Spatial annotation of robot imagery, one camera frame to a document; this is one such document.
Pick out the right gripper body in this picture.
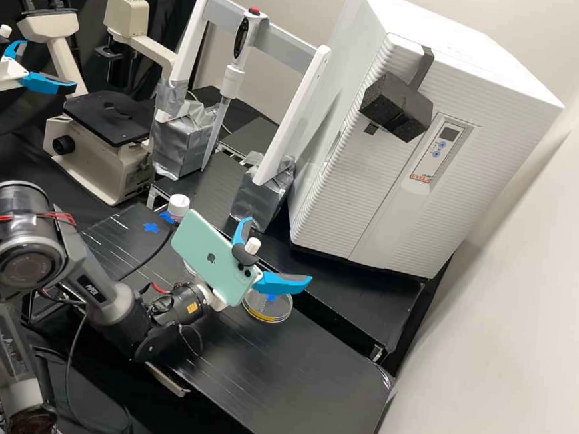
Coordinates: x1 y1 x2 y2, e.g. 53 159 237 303
201 281 231 314

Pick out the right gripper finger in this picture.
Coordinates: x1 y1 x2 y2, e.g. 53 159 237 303
233 215 254 251
251 270 314 299

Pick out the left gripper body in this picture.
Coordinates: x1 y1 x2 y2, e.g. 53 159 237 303
0 51 32 98

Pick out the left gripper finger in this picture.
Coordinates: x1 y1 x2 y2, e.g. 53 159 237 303
4 37 29 64
18 71 79 97

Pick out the petri dish lid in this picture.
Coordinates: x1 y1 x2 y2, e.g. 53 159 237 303
239 283 296 325

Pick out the small bottle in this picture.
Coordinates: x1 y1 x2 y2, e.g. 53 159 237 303
167 193 192 220

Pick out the blue bottle holder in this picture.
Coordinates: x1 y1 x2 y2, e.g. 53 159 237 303
158 208 187 226

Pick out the cream microscope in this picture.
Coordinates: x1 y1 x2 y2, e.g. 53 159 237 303
1 0 183 212

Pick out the black tray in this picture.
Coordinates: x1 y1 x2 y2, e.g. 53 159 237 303
222 113 280 161

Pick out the white pipette stand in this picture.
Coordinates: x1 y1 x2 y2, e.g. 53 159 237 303
142 0 336 240

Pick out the pipette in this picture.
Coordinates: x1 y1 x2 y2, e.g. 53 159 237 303
201 2 265 176

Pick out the white incubator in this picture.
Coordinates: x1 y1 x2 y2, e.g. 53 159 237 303
300 0 574 167

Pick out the right wrist camera phone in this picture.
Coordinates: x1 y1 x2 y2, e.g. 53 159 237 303
165 207 271 311

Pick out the black cable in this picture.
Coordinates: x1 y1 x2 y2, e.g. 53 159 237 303
113 235 175 290
57 309 143 434

